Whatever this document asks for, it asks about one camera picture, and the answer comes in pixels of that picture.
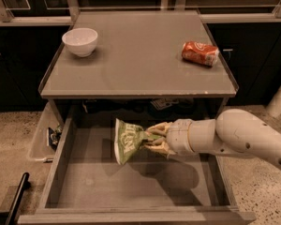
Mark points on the clear plastic storage bin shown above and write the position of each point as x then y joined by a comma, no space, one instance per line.
40,149

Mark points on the grey open drawer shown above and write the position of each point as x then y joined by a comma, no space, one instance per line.
86,186

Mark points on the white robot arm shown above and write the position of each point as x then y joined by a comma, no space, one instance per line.
233,133

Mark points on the grey cabinet counter unit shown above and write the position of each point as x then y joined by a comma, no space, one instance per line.
138,55

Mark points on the dark items in bin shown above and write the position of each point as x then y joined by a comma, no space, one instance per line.
53,136

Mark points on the white ceramic bowl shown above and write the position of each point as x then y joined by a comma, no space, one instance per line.
80,41

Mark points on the black bar handle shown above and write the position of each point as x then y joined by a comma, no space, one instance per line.
22,187

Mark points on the orange soda can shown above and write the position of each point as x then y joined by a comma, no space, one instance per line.
200,53

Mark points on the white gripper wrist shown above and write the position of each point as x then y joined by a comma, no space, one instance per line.
179,137

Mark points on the green jalapeno chip bag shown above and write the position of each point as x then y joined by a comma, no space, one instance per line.
129,138

